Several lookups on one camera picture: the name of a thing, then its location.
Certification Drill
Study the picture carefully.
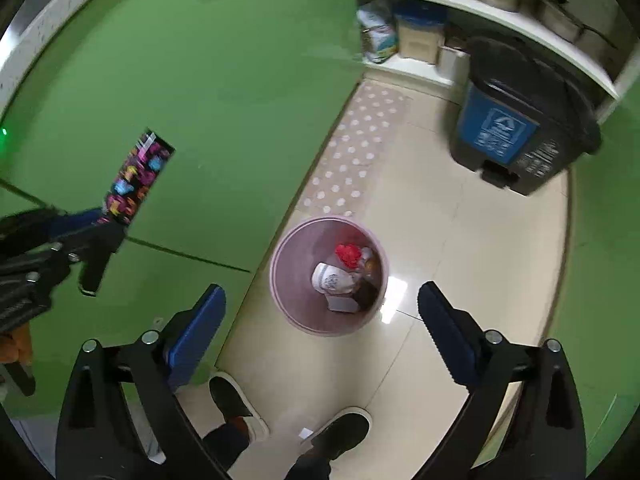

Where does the white kitchen shelf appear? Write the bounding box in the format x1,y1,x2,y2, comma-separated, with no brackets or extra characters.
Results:
349,0,639,122

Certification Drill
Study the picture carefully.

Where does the colourful snack wrapper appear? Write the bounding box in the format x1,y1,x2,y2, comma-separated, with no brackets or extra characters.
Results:
101,129,175,226

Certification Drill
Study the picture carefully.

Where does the beige container blue lid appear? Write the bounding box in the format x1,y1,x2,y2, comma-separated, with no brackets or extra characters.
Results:
394,0,447,65

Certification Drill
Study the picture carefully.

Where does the blue black pedal bin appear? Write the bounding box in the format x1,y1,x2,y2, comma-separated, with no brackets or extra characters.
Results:
450,34,602,196

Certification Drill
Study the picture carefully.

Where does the polka dot floor mat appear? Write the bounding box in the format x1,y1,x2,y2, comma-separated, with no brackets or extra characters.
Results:
296,80,410,218

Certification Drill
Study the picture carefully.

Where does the person's shoe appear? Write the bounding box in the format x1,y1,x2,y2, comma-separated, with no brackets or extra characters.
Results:
302,406,372,462
208,370,269,443

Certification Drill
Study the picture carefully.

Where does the red paper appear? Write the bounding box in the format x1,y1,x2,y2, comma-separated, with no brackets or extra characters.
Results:
335,244,362,270

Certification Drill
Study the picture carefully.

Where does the person's left shoe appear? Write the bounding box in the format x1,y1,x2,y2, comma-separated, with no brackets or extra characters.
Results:
208,370,269,443

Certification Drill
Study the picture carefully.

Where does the white paper scrap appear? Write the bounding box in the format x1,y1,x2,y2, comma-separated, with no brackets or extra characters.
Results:
298,428,314,439

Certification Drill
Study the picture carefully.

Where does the food bag on shelf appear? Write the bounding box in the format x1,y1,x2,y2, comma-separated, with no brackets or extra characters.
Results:
356,0,398,64

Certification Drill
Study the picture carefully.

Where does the small white storage box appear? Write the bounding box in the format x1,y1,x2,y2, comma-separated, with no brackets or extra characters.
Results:
437,38,470,84

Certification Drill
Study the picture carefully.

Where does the pink trash bin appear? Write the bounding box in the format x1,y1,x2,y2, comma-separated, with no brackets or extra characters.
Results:
269,216,390,337

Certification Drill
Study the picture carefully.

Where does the person's left hand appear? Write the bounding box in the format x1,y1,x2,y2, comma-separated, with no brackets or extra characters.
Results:
0,323,34,366

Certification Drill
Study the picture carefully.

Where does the dried orange slice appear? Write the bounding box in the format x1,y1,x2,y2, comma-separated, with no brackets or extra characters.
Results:
363,255,378,272

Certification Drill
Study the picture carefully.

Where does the person's right shoe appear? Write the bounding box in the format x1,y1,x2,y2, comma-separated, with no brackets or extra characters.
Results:
302,406,372,462

